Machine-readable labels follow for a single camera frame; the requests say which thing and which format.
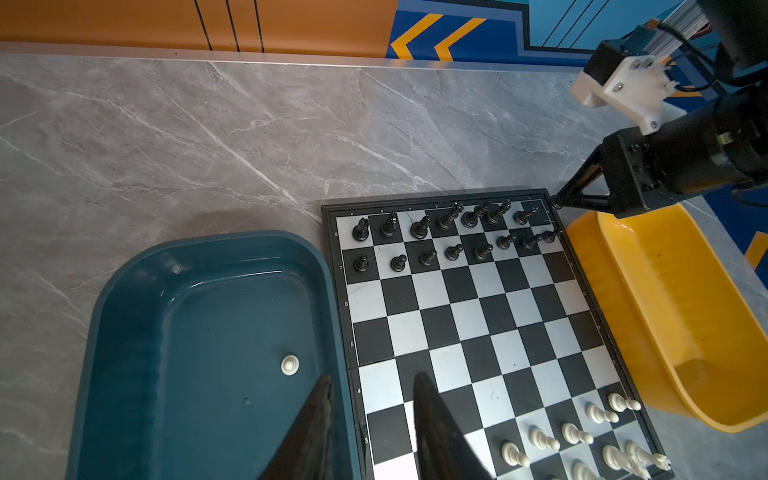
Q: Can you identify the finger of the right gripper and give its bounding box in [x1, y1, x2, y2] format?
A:
[550, 194, 612, 214]
[550, 146, 605, 204]

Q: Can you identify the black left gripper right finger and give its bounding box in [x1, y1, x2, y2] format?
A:
[413, 372, 491, 479]

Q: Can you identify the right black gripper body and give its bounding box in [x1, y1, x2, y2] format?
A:
[601, 127, 666, 218]

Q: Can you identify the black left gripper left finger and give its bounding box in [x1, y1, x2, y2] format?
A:
[259, 374, 334, 479]

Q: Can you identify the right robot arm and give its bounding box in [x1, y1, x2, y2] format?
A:
[390, 1, 767, 438]

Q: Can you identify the white chess pawn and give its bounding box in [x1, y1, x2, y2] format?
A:
[280, 354, 300, 376]

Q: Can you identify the black white chessboard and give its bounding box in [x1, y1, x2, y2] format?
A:
[322, 190, 672, 479]

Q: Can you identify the teal plastic tray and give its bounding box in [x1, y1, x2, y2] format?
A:
[66, 231, 361, 479]

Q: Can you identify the yellow plastic tray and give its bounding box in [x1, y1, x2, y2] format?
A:
[566, 204, 767, 433]

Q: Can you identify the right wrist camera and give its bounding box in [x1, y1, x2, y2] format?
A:
[571, 25, 685, 135]

